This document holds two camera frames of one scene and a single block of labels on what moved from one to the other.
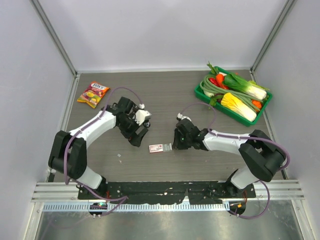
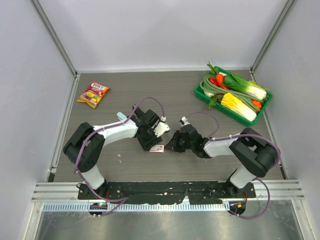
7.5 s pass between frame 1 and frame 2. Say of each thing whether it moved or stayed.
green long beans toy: stayed
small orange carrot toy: stayed
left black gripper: moved
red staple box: stayed
